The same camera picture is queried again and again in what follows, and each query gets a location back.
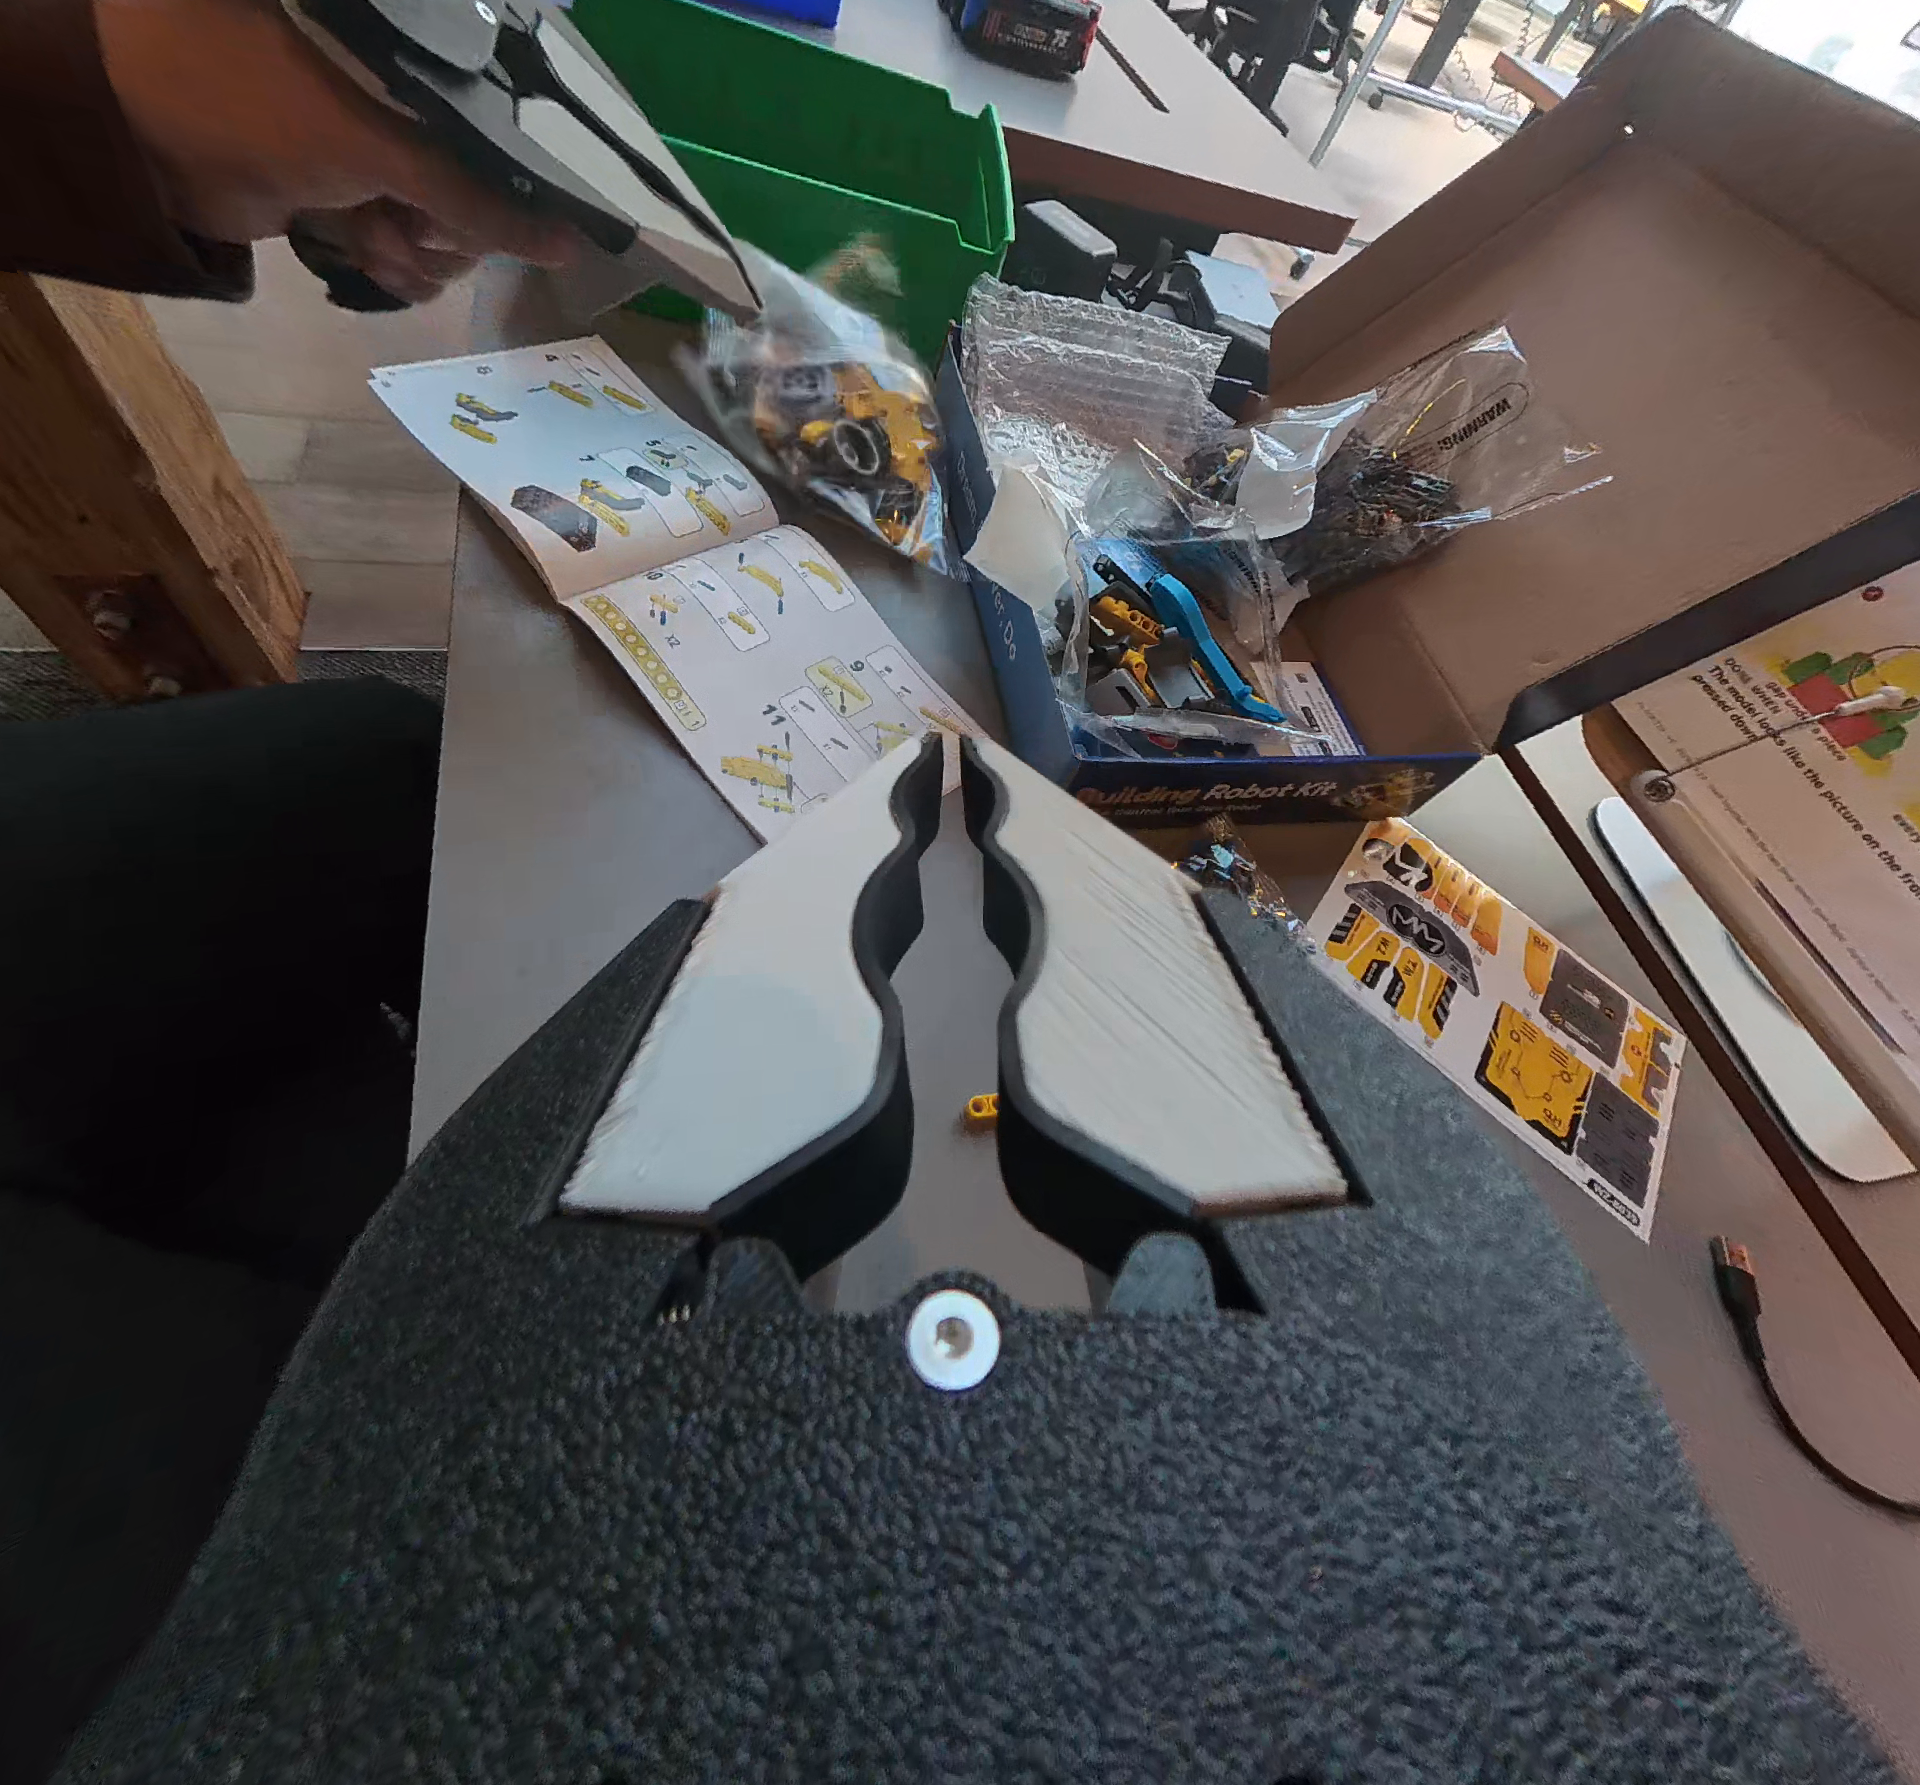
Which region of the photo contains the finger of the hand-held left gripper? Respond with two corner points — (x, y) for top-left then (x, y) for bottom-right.
(519, 12), (762, 306)
(509, 75), (762, 326)

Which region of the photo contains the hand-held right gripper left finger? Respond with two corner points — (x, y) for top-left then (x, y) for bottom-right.
(560, 733), (950, 1282)

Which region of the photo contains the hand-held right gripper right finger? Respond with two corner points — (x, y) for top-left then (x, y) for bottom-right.
(957, 735), (1353, 1282)

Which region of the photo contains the clear bag of yellow bricks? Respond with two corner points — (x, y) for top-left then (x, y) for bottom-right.
(676, 231), (962, 574)

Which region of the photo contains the person's left forearm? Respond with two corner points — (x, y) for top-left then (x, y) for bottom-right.
(0, 0), (260, 306)

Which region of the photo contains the neighbouring grey desk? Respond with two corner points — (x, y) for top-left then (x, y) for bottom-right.
(839, 0), (1359, 253)

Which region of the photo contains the person's left hand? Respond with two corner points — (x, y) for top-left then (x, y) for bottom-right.
(143, 0), (585, 306)

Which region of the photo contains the green plastic bin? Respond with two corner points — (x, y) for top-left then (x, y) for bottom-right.
(569, 0), (1018, 360)

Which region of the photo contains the white instruction booklet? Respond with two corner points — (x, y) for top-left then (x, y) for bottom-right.
(367, 334), (992, 842)

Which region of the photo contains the yellow black sticker sheet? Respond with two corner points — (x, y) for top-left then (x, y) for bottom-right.
(1306, 817), (1688, 1246)

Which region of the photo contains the blue cardboard kit box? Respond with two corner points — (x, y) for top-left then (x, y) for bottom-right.
(937, 8), (1920, 826)

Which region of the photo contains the black plastic device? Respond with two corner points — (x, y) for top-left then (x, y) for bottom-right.
(1003, 199), (1119, 304)

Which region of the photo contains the clear bag of blue parts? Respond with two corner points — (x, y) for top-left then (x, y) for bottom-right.
(1050, 531), (1306, 765)

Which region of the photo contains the clear bubble wrap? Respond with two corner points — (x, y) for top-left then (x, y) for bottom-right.
(954, 272), (1277, 574)

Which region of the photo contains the wooden stand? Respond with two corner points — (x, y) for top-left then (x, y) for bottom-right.
(0, 269), (309, 700)

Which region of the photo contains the clear bag of dark parts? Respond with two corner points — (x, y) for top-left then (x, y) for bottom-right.
(1116, 322), (1615, 604)

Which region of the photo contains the instruction display on silver stand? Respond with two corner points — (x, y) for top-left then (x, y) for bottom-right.
(1502, 487), (1920, 1384)

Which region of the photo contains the black usb cable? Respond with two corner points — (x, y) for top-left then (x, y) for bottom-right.
(1707, 1235), (1920, 1519)

